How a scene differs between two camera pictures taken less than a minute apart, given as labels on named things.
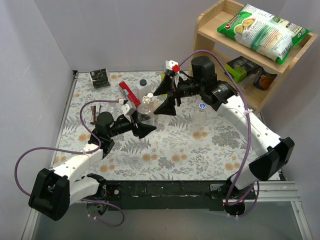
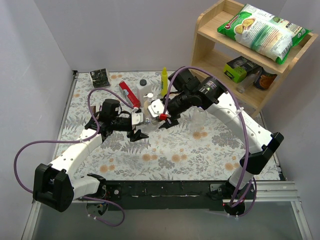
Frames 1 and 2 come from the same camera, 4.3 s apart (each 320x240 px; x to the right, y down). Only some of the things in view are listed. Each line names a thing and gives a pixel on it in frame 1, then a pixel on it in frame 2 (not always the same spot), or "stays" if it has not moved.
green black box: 239,68 stays
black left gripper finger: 142,129 to 138,135
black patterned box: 99,78 stays
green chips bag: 269,36 stays
